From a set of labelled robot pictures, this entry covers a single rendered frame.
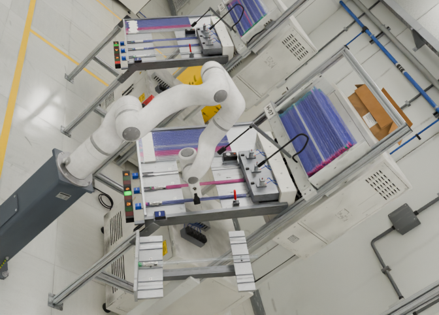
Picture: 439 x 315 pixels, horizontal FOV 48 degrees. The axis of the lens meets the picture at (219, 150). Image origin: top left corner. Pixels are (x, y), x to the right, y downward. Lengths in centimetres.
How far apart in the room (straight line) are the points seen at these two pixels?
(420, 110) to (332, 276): 152
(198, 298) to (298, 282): 139
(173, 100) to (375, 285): 233
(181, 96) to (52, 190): 69
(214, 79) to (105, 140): 52
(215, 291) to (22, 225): 115
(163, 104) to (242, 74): 174
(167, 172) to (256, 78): 139
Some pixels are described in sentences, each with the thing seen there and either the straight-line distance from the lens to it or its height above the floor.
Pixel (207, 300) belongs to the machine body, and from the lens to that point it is 302.
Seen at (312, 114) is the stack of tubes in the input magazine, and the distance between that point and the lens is 268.
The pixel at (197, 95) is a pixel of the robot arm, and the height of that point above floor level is 136.
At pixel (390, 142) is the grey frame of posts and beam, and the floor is 179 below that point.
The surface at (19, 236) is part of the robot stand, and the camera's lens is 250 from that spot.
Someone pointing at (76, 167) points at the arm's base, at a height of 76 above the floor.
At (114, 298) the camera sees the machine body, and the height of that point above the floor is 14.
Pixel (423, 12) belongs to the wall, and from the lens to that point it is 509.
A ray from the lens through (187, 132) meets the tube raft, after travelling 289.
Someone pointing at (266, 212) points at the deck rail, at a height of 112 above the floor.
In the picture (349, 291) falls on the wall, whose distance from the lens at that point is 394.
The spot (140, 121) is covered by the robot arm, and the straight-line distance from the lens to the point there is 202.
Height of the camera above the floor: 193
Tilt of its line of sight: 19 degrees down
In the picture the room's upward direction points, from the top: 51 degrees clockwise
